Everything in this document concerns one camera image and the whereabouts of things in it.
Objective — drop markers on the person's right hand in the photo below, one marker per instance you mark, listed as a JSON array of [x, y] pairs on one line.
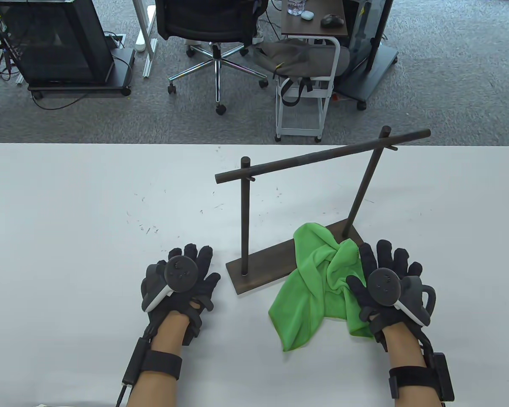
[[384, 254]]

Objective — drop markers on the person's left hand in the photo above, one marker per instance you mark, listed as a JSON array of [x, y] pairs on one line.
[[204, 263]]

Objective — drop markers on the dark wooden desktop rack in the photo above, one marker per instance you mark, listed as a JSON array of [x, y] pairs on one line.
[[263, 267]]

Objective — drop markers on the green square towel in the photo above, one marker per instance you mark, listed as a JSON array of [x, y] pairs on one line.
[[305, 296]]

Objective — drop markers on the person's left forearm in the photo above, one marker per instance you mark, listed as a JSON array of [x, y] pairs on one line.
[[152, 390]]

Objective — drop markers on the white desktop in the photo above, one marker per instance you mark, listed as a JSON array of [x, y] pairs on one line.
[[68, 254]]

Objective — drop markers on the black and white hand controller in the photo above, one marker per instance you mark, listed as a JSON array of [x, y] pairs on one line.
[[385, 286], [181, 273]]

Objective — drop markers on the grey wheeled stand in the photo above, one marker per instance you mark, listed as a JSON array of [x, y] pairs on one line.
[[373, 68]]

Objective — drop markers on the white desk leg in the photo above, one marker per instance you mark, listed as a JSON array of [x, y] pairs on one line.
[[149, 59]]

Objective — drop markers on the grey backpack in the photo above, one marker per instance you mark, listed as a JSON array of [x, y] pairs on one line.
[[297, 59]]

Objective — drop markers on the white-framed brown side table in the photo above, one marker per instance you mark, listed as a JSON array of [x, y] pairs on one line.
[[314, 29]]

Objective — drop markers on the black computer mouse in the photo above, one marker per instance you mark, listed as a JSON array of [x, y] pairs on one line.
[[333, 20]]

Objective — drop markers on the black office chair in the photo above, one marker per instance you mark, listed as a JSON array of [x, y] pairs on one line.
[[203, 21]]

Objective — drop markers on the white earbuds case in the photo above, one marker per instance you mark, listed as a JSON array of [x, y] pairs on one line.
[[307, 15]]

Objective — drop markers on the glass of water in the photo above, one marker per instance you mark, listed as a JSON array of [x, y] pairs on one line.
[[296, 6]]

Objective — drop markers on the black wheeled cabinet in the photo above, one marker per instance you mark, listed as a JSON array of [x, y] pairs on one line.
[[51, 42]]

